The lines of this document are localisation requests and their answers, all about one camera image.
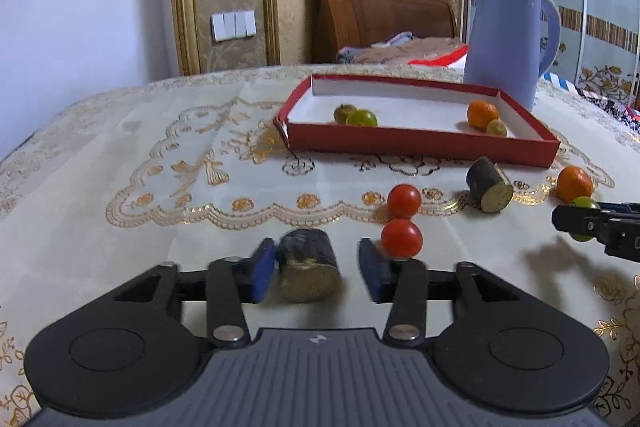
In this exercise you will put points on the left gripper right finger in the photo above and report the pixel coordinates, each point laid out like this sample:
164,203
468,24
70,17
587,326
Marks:
403,284

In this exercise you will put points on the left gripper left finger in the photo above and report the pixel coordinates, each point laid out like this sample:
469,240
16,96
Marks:
230,282

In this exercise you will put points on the green jujube fruit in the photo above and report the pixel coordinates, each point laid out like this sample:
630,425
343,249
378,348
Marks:
583,203

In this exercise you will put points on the red cherry tomato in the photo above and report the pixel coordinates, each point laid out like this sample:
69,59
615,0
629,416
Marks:
404,201
401,238

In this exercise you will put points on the large orange tangerine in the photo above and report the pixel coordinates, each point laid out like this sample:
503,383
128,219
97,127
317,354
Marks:
573,182

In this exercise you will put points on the dark cut sugarcane piece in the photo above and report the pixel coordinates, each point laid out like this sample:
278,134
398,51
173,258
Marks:
489,189

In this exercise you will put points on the small yellow-green fruit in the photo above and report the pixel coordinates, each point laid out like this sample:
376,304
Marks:
496,127

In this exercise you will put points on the embroidered cream tablecloth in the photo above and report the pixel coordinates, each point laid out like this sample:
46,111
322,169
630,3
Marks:
191,169

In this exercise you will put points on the red cardboard box tray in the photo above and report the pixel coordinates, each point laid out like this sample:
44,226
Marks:
415,118

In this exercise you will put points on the green fruit in tray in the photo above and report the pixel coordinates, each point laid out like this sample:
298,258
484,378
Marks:
362,118

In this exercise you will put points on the orange tangerine in tray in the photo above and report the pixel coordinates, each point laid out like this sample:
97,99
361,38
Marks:
480,113

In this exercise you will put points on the brownish-green fruit in tray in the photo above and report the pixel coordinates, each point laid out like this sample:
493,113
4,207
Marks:
342,112

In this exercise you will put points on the blue plastic pitcher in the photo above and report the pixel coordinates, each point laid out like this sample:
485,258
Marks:
511,45

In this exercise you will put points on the bedding pile on bed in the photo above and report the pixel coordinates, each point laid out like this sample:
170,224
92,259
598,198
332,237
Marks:
405,48

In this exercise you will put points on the wooden bed headboard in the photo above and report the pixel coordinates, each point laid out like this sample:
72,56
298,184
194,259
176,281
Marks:
335,24

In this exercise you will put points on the white wall switch panel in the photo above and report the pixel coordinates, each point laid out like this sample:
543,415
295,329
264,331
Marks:
233,25

